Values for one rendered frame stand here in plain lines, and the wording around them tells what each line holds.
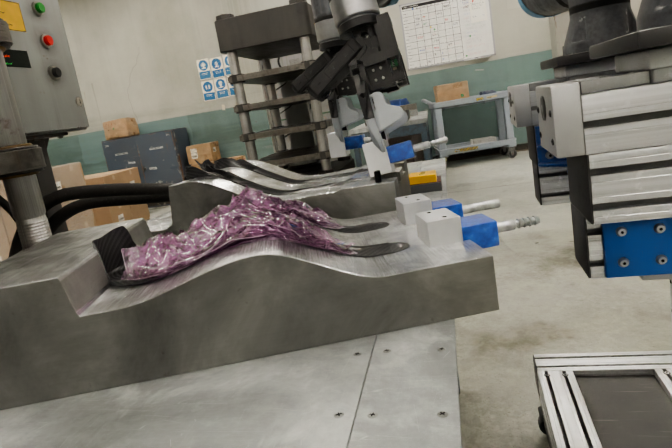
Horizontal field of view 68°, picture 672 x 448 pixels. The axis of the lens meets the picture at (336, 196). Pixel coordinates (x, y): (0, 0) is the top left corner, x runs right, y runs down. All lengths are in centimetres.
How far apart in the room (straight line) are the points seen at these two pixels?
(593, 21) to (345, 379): 96
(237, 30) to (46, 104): 374
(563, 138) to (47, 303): 59
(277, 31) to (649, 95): 441
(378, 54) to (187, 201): 39
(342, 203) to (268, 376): 38
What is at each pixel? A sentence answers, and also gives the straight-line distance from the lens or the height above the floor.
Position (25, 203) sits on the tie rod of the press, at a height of 93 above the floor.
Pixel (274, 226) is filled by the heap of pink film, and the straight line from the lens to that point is 51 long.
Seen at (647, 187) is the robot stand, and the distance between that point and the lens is 72.
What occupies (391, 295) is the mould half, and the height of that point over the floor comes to 84.
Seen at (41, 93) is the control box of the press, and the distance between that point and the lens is 146.
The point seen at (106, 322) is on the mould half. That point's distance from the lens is 50.
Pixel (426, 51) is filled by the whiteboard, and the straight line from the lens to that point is 735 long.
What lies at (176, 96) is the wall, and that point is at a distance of 830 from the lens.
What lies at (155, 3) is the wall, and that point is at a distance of 853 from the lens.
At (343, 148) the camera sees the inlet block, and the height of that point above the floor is 92.
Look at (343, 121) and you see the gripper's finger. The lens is 108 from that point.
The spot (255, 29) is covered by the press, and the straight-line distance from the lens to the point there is 501.
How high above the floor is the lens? 101
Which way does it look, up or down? 10 degrees down
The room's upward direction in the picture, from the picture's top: 10 degrees counter-clockwise
